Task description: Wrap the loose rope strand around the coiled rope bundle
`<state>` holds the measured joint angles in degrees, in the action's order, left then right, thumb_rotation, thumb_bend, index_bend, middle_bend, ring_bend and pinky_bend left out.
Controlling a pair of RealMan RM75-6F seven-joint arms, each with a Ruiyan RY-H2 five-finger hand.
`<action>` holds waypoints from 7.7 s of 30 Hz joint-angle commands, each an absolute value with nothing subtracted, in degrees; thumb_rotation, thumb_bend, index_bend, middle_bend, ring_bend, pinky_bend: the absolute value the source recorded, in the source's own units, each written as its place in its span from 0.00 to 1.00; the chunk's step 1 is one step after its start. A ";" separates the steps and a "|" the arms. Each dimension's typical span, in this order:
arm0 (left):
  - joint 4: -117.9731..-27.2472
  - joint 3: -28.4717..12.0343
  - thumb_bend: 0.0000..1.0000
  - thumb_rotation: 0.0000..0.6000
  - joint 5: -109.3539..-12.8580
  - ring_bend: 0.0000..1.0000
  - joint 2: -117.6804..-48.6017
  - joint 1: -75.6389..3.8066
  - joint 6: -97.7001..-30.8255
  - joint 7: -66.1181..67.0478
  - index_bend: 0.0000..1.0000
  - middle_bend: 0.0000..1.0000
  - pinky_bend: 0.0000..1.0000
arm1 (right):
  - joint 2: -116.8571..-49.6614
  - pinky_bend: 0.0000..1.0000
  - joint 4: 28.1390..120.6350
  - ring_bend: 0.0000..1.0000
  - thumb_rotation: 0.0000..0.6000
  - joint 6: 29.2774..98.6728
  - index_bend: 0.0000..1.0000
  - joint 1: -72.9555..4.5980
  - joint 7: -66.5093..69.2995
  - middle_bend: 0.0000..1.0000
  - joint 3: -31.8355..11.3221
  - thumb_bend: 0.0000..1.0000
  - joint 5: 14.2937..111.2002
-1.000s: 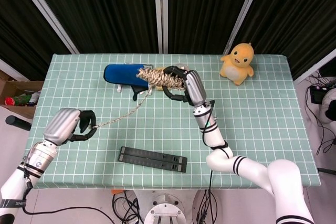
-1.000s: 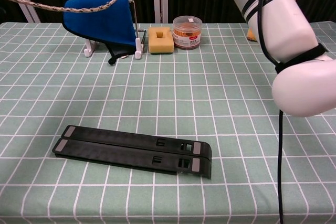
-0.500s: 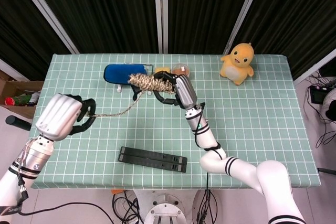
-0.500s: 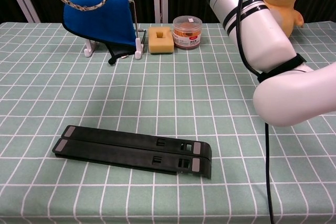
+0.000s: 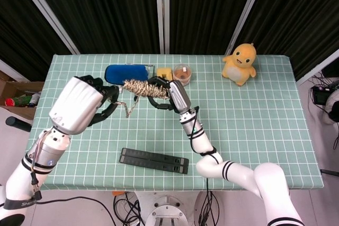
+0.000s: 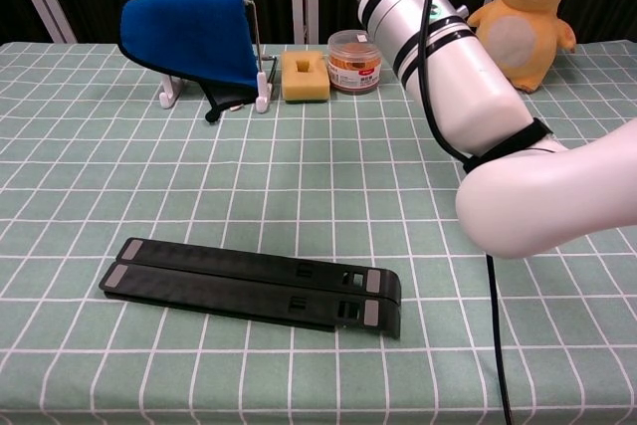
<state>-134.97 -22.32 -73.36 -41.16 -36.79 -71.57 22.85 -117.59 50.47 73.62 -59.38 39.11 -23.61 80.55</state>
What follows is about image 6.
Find clear jar orange contents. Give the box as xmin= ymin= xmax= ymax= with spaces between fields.
xmin=326 ymin=29 xmax=383 ymax=96

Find yellow sponge block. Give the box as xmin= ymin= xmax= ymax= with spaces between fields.
xmin=281 ymin=50 xmax=332 ymax=106

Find blue cloth pouch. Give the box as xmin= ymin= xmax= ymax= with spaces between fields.
xmin=117 ymin=0 xmax=260 ymax=123

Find white metal display stand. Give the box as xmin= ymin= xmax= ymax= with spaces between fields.
xmin=158 ymin=0 xmax=281 ymax=112

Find green checkered tablecloth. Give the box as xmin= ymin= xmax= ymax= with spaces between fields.
xmin=0 ymin=39 xmax=637 ymax=425

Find yellow plush duck toy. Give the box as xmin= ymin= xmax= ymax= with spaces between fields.
xmin=466 ymin=0 xmax=578 ymax=94

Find black folded laptop stand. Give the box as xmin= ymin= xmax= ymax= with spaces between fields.
xmin=98 ymin=237 xmax=402 ymax=340

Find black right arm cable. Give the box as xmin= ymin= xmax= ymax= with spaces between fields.
xmin=416 ymin=0 xmax=515 ymax=425

